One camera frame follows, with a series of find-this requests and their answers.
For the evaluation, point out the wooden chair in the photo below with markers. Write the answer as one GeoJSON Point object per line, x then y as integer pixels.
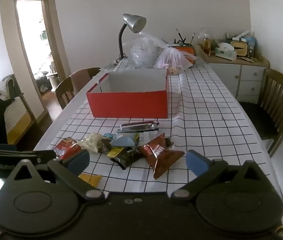
{"type": "Point", "coordinates": [281, 92]}
{"type": "Point", "coordinates": [62, 92]}

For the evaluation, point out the dark round foil snack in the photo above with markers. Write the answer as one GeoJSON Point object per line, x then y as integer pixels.
{"type": "Point", "coordinates": [169, 143]}

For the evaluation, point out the red cardboard box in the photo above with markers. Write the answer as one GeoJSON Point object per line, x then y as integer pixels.
{"type": "Point", "coordinates": [126, 105]}

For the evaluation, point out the translucent plastic bag with food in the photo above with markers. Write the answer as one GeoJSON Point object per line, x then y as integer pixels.
{"type": "Point", "coordinates": [171, 60]}

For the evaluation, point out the white green tissue box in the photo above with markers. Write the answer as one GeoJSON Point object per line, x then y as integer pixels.
{"type": "Point", "coordinates": [225, 51]}

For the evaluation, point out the white sideboard cabinet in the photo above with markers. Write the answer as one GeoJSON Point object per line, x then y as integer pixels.
{"type": "Point", "coordinates": [249, 80]}

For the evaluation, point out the yellow snack packet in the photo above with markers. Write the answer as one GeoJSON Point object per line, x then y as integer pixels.
{"type": "Point", "coordinates": [91, 179]}

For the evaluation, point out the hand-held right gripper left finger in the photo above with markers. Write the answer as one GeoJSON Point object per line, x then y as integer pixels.
{"type": "Point", "coordinates": [80, 161]}

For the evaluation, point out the clear plastic wrapper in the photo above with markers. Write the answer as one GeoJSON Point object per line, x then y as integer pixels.
{"type": "Point", "coordinates": [110, 65]}

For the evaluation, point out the white flat snack packet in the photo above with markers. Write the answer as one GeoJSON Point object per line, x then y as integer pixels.
{"type": "Point", "coordinates": [146, 137]}

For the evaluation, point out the light blue box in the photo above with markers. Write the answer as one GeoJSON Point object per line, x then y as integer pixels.
{"type": "Point", "coordinates": [250, 45]}

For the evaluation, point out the white pedestal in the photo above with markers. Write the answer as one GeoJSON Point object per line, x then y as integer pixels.
{"type": "Point", "coordinates": [52, 81]}

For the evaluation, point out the silver desk lamp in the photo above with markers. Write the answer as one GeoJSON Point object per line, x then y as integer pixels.
{"type": "Point", "coordinates": [134, 22]}

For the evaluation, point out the brown cloth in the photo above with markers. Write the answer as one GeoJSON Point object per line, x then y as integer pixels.
{"type": "Point", "coordinates": [80, 81]}

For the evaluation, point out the black pen stand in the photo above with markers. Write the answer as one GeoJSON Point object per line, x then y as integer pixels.
{"type": "Point", "coordinates": [180, 41]}

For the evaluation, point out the light blue snack packet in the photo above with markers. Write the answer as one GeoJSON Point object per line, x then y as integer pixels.
{"type": "Point", "coordinates": [122, 141]}

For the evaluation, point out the small brown snack packet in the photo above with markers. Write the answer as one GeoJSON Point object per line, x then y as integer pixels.
{"type": "Point", "coordinates": [105, 146]}

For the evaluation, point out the small yellow sachet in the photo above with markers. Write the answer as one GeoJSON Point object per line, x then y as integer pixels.
{"type": "Point", "coordinates": [115, 151]}

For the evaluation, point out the orange container with brushes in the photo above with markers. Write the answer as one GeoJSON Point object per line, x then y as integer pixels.
{"type": "Point", "coordinates": [184, 49]}

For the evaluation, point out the green yellow box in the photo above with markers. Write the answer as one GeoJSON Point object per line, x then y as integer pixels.
{"type": "Point", "coordinates": [239, 47]}

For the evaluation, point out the white yellow mat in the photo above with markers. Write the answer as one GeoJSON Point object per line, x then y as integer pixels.
{"type": "Point", "coordinates": [15, 115]}

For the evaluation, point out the clear plastic bag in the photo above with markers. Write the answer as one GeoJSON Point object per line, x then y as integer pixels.
{"type": "Point", "coordinates": [141, 52]}

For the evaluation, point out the red-brown chip bag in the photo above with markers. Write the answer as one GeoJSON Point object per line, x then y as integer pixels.
{"type": "Point", "coordinates": [159, 155]}

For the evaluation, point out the wooden door frame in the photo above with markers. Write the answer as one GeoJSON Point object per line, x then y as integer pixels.
{"type": "Point", "coordinates": [54, 42]}

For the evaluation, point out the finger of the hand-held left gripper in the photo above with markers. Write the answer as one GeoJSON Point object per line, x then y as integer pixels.
{"type": "Point", "coordinates": [41, 155]}

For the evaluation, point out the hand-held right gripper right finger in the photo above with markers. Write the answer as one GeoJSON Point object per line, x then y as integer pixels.
{"type": "Point", "coordinates": [196, 162]}

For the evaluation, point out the red snack packet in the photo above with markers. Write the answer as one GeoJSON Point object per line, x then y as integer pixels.
{"type": "Point", "coordinates": [64, 147]}

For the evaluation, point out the silver foil snack packet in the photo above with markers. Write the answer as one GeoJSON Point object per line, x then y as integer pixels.
{"type": "Point", "coordinates": [136, 128]}

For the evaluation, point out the white crinkled snack packet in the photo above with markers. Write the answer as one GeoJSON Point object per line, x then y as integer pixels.
{"type": "Point", "coordinates": [91, 141]}

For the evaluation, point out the glass bottle amber liquid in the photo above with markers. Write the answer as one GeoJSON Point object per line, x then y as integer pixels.
{"type": "Point", "coordinates": [207, 45]}

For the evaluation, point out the white checked tablecloth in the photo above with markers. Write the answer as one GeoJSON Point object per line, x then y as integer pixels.
{"type": "Point", "coordinates": [206, 110]}

